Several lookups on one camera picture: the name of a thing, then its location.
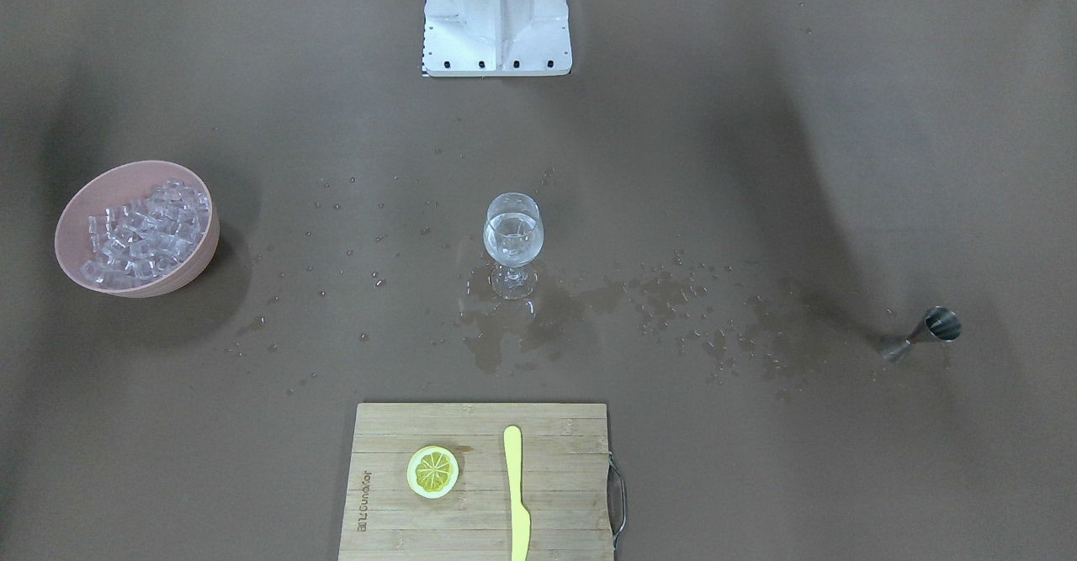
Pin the steel double jigger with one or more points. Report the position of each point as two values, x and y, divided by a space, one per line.
937 324

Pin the wine glass with water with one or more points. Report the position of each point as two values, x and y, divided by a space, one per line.
513 237

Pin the clear ice cubes pile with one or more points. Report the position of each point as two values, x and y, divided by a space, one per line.
146 239

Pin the wooden cutting board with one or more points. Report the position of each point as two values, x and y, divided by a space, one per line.
565 467

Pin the yellow lemon slice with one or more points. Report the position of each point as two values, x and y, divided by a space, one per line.
432 472

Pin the yellow plastic knife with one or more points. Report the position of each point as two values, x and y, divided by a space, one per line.
519 516

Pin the brown table mat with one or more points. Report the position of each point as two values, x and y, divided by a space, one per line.
740 200

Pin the pink bowl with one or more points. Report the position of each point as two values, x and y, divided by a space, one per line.
112 189

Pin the metal cutting board handle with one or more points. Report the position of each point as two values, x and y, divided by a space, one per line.
617 502

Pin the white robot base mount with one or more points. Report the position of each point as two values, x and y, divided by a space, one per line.
496 38

